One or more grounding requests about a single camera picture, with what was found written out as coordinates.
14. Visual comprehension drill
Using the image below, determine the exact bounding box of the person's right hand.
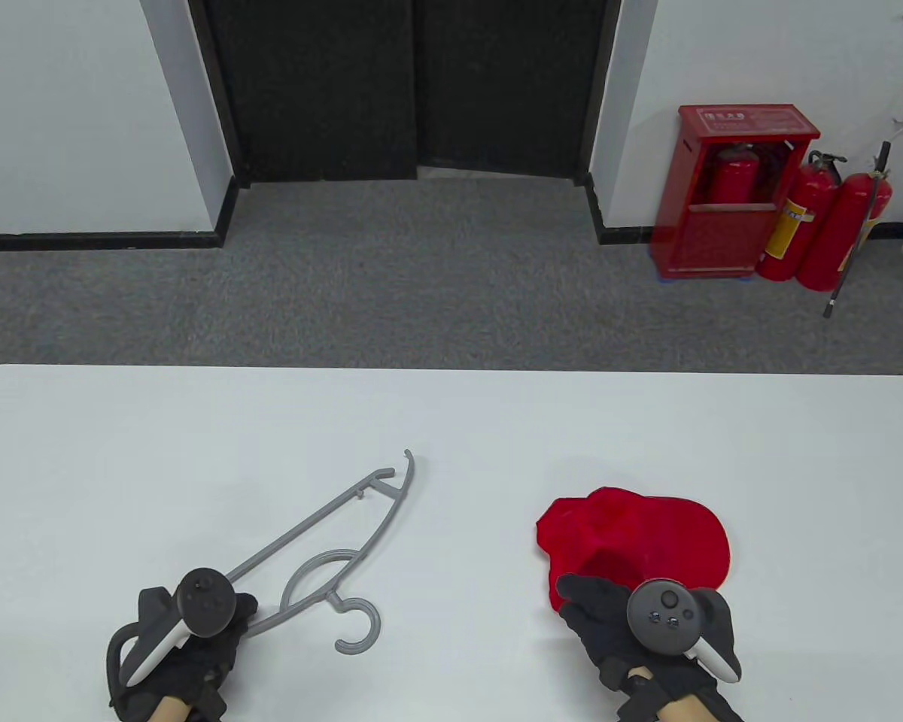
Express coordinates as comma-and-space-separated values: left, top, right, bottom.
556, 574, 746, 722

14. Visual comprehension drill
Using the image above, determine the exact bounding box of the person's left hand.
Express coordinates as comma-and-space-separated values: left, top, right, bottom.
109, 587, 259, 722

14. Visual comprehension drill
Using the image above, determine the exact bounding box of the red cap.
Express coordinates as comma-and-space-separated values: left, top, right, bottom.
535, 487, 731, 614

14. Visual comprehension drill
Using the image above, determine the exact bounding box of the grey plastic clothes hanger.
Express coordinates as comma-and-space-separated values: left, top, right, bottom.
224, 449, 415, 654

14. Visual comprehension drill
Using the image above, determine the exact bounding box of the person's right forearm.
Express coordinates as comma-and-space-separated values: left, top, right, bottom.
653, 692, 707, 722

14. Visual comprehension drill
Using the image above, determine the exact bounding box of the left grey-white hand controller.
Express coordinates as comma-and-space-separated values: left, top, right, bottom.
105, 569, 236, 689

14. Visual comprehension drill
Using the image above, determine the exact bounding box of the grey-white hand controller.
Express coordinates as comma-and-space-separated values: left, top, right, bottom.
105, 569, 236, 689
626, 578, 743, 684

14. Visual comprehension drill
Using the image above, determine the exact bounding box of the right grey-white hand controller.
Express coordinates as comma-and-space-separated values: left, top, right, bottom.
626, 578, 743, 684

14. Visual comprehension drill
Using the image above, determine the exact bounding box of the red fire extinguisher cabinet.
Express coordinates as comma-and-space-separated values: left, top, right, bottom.
651, 104, 822, 284

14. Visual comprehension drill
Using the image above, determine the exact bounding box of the red extinguisher with yellow label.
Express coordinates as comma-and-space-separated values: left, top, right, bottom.
756, 150, 848, 283

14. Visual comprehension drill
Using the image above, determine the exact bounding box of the plain red fire extinguisher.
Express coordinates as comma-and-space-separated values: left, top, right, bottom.
795, 171, 893, 293

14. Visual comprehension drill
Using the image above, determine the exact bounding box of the red extinguisher inside cabinet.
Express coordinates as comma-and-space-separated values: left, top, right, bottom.
706, 143, 761, 205

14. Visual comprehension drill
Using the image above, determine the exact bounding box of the black rod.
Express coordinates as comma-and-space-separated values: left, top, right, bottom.
823, 141, 894, 319

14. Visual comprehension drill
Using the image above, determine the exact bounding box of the black door leaf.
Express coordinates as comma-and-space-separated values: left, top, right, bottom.
414, 0, 612, 181
202, 0, 421, 184

